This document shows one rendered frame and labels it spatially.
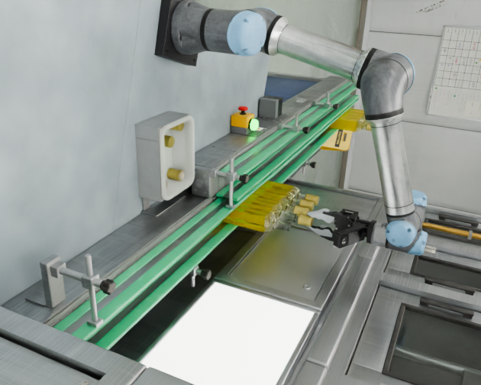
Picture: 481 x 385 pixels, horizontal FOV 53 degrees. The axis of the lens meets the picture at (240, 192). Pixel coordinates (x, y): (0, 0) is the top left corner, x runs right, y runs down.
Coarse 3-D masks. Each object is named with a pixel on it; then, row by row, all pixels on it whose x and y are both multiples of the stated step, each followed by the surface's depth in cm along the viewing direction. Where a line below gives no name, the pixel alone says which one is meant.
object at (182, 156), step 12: (180, 120) 139; (192, 120) 145; (168, 132) 148; (180, 132) 148; (192, 132) 147; (180, 144) 150; (192, 144) 149; (168, 156) 150; (180, 156) 152; (192, 156) 150; (168, 168) 152; (180, 168) 153; (192, 168) 152; (168, 180) 151; (192, 180) 153; (168, 192) 144
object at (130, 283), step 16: (304, 144) 216; (288, 160) 197; (208, 208) 155; (224, 208) 155; (192, 224) 144; (208, 224) 145; (176, 240) 136; (192, 240) 136; (144, 256) 127; (160, 256) 128; (176, 256) 128; (128, 272) 120; (144, 272) 121; (160, 272) 121; (128, 288) 114; (144, 288) 116; (96, 304) 109; (112, 304) 109; (64, 320) 103; (80, 320) 104; (80, 336) 99
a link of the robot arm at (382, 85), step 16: (384, 64) 122; (368, 80) 122; (384, 80) 120; (400, 80) 121; (368, 96) 122; (384, 96) 119; (400, 96) 121; (368, 112) 123; (384, 112) 120; (400, 112) 121; (384, 128) 122; (400, 128) 123; (384, 144) 124; (400, 144) 124; (384, 160) 125; (400, 160) 124; (384, 176) 127; (400, 176) 125; (384, 192) 129; (400, 192) 127; (400, 208) 128; (400, 224) 128; (416, 224) 131; (400, 240) 129
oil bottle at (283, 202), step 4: (256, 192) 170; (260, 192) 170; (252, 196) 167; (256, 196) 167; (260, 196) 167; (264, 196) 167; (268, 196) 167; (272, 196) 167; (276, 196) 168; (280, 196) 168; (268, 200) 165; (272, 200) 165; (276, 200) 165; (280, 200) 165; (284, 200) 165; (280, 204) 163; (284, 204) 164; (288, 204) 165; (284, 208) 164
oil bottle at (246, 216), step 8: (240, 208) 159; (248, 208) 159; (256, 208) 160; (232, 216) 159; (240, 216) 158; (248, 216) 156; (256, 216) 155; (264, 216) 154; (272, 216) 155; (232, 224) 160; (240, 224) 159; (248, 224) 157; (256, 224) 156; (264, 224) 155; (272, 224) 154
